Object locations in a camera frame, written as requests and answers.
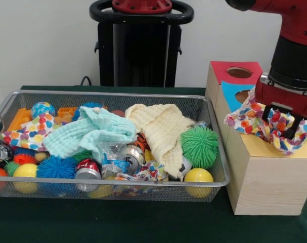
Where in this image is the polka dot cloth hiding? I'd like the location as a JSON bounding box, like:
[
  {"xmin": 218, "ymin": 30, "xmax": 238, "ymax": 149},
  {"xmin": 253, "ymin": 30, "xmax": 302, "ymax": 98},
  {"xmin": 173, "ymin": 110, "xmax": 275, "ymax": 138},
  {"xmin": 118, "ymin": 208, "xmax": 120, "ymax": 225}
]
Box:
[
  {"xmin": 224, "ymin": 87, "xmax": 307, "ymax": 156},
  {"xmin": 0, "ymin": 112, "xmax": 58, "ymax": 150}
]

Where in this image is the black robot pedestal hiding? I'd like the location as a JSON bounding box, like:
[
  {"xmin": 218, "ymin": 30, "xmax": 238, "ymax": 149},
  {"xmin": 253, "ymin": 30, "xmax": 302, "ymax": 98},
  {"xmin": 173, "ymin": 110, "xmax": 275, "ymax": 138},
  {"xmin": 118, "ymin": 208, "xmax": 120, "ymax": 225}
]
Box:
[{"xmin": 89, "ymin": 0, "xmax": 194, "ymax": 88}]

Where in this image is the blue spiky ball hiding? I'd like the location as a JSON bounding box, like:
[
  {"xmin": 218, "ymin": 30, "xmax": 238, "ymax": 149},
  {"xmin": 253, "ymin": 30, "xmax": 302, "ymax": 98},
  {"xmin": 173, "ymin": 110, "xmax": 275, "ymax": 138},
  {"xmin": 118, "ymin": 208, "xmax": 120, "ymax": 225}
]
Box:
[{"xmin": 35, "ymin": 155, "xmax": 76, "ymax": 180}]

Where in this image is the blue globe ball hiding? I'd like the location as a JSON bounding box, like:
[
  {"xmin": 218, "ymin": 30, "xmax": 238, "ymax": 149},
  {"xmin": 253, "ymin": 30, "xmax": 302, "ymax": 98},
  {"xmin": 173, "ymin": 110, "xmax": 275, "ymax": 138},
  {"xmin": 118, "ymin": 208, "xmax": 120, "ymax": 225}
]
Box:
[{"xmin": 31, "ymin": 101, "xmax": 57, "ymax": 119}]

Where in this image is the wooden box with three holes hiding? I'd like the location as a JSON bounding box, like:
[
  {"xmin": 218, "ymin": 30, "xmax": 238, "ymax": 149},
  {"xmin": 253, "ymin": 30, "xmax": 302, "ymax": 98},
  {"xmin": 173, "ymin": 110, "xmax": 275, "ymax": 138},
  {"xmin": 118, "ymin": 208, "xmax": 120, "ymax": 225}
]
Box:
[{"xmin": 205, "ymin": 61, "xmax": 307, "ymax": 216}]

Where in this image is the green spiky ball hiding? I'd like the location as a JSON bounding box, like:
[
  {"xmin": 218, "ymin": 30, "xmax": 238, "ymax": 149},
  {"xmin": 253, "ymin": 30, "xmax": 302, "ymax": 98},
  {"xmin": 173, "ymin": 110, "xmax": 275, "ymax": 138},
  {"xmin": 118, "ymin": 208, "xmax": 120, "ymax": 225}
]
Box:
[{"xmin": 180, "ymin": 126, "xmax": 220, "ymax": 170}]

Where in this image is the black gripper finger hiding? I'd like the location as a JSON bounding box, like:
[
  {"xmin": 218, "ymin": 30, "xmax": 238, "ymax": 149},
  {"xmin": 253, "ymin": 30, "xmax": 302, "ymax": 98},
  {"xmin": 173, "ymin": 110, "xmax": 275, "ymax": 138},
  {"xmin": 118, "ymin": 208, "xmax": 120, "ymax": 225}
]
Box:
[
  {"xmin": 261, "ymin": 105, "xmax": 273, "ymax": 125},
  {"xmin": 284, "ymin": 115, "xmax": 302, "ymax": 140}
]

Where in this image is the cream waffle cloth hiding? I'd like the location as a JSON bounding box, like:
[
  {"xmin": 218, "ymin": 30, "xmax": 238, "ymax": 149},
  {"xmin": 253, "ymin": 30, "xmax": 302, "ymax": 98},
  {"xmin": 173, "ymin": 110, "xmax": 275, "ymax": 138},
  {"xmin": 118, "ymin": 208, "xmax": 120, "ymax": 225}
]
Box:
[{"xmin": 124, "ymin": 103, "xmax": 196, "ymax": 182}]

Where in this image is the mint waffle cloth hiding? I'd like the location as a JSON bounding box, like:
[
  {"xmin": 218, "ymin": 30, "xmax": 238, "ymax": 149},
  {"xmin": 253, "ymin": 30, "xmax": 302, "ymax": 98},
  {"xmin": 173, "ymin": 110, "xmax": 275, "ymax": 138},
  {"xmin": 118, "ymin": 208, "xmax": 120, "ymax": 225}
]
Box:
[{"xmin": 41, "ymin": 105, "xmax": 137, "ymax": 159}]

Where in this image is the wire mesh bin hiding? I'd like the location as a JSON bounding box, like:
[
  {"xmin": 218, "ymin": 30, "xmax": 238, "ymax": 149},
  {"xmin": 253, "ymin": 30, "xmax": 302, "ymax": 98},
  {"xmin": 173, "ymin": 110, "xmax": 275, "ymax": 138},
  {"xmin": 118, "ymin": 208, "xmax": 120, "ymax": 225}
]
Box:
[{"xmin": 0, "ymin": 90, "xmax": 231, "ymax": 204}]

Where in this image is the dark green table cloth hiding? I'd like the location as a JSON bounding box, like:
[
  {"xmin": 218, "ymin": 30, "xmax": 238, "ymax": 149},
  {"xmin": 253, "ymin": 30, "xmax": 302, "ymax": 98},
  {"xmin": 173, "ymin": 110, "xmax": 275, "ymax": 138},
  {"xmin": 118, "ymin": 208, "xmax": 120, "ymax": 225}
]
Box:
[{"xmin": 0, "ymin": 85, "xmax": 307, "ymax": 243}]

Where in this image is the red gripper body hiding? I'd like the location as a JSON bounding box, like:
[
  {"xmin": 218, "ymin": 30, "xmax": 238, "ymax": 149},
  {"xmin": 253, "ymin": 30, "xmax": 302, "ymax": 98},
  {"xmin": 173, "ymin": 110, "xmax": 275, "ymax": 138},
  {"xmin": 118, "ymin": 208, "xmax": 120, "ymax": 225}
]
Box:
[{"xmin": 254, "ymin": 72, "xmax": 307, "ymax": 119}]

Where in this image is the yellow ball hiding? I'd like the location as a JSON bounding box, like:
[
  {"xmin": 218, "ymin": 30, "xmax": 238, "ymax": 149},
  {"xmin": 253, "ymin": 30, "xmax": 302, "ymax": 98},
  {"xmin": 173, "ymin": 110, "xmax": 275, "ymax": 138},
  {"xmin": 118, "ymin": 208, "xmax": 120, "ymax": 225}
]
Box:
[
  {"xmin": 183, "ymin": 168, "xmax": 214, "ymax": 198},
  {"xmin": 12, "ymin": 163, "xmax": 39, "ymax": 194}
]

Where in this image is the orange building block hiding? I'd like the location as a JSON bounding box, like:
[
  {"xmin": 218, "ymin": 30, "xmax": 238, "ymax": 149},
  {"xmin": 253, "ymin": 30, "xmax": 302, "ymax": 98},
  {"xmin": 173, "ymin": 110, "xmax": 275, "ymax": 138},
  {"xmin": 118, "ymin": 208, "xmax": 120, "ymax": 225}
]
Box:
[{"xmin": 8, "ymin": 107, "xmax": 33, "ymax": 131}]

